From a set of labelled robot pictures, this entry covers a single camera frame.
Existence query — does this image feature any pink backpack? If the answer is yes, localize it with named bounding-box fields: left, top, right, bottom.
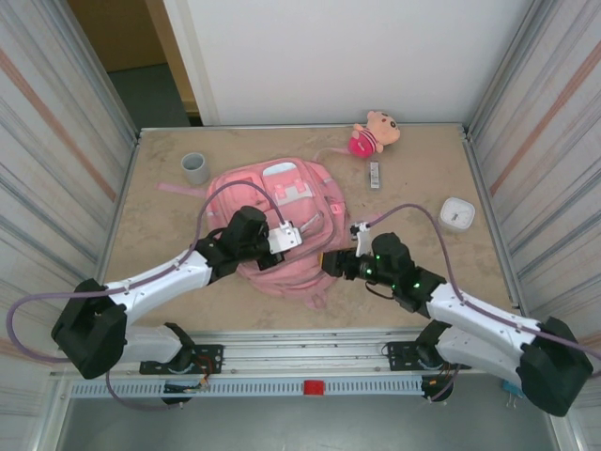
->
left=157, top=146, right=351, bottom=310

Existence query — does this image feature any grey plastic cup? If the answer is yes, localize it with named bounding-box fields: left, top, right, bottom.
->
left=181, top=152, right=210, bottom=186

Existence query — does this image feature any pink plush toy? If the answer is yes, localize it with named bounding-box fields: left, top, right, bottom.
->
left=347, top=110, right=402, bottom=160

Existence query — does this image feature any blue binder clip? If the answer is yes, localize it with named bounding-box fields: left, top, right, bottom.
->
left=501, top=381, right=525, bottom=410

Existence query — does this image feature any orange wooden door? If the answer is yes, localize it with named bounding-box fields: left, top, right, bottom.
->
left=68, top=0, right=198, bottom=114

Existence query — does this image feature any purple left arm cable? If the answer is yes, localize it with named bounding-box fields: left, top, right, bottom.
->
left=9, top=180, right=288, bottom=413

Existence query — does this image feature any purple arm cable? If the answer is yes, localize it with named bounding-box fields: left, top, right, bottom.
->
left=365, top=203, right=601, bottom=404
left=9, top=180, right=288, bottom=413

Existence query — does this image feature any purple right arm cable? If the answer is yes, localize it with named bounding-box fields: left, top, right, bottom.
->
left=365, top=203, right=601, bottom=404

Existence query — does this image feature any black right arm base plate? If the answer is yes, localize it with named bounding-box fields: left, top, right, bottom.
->
left=387, top=340, right=470, bottom=372

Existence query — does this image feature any aluminium rail frame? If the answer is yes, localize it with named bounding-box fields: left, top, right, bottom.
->
left=49, top=328, right=560, bottom=380

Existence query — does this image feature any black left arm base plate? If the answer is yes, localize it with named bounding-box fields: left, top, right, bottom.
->
left=139, top=344, right=224, bottom=376

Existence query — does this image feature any white slotted cable duct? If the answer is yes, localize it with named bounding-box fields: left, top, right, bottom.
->
left=69, top=379, right=426, bottom=399

